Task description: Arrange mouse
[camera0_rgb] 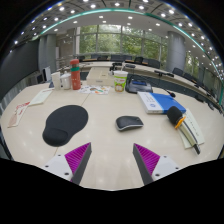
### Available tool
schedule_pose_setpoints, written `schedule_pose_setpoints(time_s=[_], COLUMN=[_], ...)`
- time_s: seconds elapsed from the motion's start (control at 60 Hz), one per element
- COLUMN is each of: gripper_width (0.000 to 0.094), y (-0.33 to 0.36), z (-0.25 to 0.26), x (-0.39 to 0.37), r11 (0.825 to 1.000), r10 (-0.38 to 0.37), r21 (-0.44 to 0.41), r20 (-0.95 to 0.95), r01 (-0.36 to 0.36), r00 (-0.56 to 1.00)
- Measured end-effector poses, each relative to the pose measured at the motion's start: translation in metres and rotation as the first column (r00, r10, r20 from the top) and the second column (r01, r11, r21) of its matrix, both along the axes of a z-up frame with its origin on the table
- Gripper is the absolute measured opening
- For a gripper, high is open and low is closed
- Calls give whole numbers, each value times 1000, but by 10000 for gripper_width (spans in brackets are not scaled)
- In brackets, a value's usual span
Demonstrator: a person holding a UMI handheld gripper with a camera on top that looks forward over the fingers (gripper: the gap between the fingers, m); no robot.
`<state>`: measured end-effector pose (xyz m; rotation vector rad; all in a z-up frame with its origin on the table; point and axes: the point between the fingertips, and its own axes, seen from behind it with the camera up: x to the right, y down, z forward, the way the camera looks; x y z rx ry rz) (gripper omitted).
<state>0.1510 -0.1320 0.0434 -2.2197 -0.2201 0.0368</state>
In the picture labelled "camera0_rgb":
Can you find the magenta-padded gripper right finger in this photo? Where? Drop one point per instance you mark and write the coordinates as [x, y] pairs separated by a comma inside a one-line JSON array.
[[146, 159]]

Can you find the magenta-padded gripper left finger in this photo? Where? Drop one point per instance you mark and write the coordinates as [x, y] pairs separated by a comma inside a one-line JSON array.
[[77, 158]]

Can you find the black computer mouse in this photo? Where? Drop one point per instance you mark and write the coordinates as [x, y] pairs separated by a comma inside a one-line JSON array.
[[128, 122]]

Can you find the black mouse pad with wrist rest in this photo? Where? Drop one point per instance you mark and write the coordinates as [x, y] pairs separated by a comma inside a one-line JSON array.
[[65, 123]]

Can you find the white printed paper sheet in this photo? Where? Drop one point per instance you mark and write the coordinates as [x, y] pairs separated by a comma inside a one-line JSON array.
[[197, 128]]

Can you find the blue and white book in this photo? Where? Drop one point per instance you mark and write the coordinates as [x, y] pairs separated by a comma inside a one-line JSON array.
[[163, 101]]

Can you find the colourful sticker sheet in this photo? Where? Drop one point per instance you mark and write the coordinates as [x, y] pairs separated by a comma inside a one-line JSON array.
[[95, 90]]

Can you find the white text document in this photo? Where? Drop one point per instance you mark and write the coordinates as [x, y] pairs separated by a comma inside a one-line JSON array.
[[40, 97]]

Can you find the black gooseneck conference microphone unit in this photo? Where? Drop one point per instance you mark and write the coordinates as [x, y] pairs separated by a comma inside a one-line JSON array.
[[138, 86]]

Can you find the red and white leaflet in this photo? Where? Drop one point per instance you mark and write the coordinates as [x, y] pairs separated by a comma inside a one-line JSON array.
[[18, 115]]

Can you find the white lidded mug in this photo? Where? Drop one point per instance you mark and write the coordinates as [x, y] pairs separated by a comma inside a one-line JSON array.
[[66, 81]]

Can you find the plain white paper cup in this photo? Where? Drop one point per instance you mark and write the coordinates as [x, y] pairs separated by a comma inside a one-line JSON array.
[[56, 81]]

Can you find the red bottle with green band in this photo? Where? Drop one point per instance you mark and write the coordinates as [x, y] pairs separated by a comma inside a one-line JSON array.
[[75, 76]]

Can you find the green and white paper cup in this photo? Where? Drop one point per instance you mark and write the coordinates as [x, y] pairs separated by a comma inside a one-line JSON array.
[[120, 81]]

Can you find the cream cardboard box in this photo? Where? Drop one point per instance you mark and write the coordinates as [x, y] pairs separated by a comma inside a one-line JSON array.
[[99, 77]]

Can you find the long curved conference desk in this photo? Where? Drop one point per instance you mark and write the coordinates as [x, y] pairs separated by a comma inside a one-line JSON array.
[[148, 70]]

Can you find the group of dark office chairs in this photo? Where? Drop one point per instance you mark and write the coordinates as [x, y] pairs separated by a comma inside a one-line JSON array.
[[154, 63]]

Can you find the group of ceiling lights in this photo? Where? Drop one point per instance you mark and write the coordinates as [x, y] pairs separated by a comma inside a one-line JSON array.
[[93, 6]]

